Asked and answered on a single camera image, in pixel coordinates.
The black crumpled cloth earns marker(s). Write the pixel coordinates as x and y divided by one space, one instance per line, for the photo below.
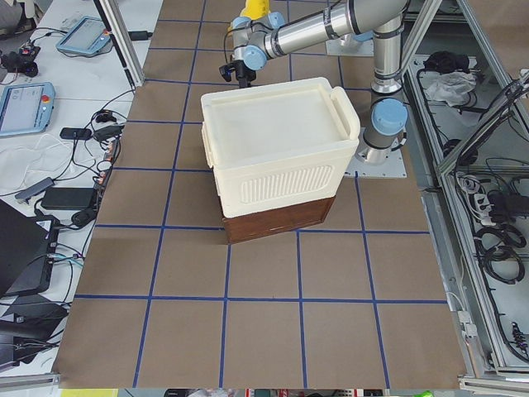
445 62

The aluminium frame left post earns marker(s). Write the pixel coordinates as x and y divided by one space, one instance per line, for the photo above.
112 19

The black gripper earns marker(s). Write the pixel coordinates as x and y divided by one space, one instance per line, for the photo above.
244 70

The aluminium frame right rail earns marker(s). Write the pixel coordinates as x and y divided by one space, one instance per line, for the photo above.
475 158

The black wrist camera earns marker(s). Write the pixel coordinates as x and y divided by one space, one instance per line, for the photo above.
226 71

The blue teach pendant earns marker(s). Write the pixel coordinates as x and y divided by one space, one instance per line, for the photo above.
26 108
87 38

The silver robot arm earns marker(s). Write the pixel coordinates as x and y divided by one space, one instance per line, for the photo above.
350 28

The black power brick left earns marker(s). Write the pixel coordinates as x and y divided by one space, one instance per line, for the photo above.
67 198

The dark wooden drawer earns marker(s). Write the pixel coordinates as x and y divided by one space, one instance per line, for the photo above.
274 221

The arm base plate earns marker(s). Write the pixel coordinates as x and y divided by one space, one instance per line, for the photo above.
372 163

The white crumpled cloth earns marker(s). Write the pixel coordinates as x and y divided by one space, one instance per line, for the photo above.
452 88

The white cloth on desk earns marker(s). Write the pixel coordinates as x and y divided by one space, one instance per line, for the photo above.
26 163

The blue teach pendant far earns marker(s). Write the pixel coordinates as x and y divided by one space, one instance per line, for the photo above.
87 38

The grey usb hub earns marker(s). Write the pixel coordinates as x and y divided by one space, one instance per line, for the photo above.
38 188

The yellow plush dinosaur toy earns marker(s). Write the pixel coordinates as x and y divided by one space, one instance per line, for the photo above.
255 9

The black laptop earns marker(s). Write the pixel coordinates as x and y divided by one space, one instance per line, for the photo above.
27 244

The blue teach pendant near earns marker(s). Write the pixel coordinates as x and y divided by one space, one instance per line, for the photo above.
26 108

